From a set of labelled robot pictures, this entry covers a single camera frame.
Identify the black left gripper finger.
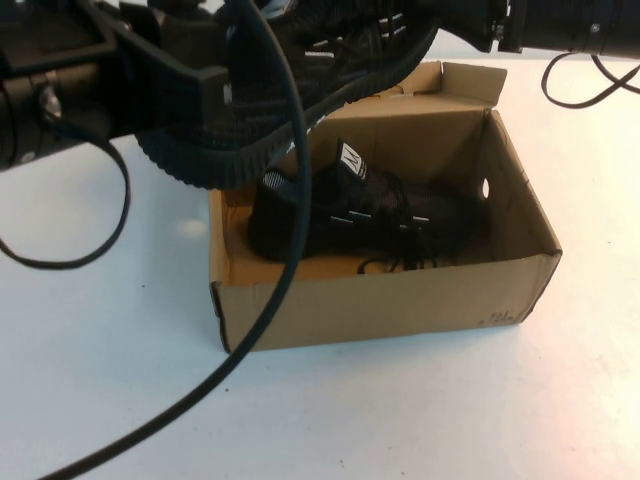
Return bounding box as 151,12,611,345
122,0,224,27
119,44,232,110

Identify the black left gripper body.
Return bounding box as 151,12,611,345
107,74,201,140

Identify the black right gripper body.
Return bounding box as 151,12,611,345
433,0,504,55

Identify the black sneaker white tongue label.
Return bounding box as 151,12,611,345
137,0,440,190
247,137,494,276

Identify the brown cardboard shoe box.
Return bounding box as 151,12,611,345
208,59,564,352

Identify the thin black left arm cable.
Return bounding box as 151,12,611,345
0,137,133,270

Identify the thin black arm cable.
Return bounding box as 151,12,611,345
542,49,640,109
0,137,133,270

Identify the black left camera bracket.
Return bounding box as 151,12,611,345
0,0,124,80

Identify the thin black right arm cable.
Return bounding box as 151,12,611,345
542,49,640,109

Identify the thick black left camera cable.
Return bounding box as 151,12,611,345
43,0,307,480

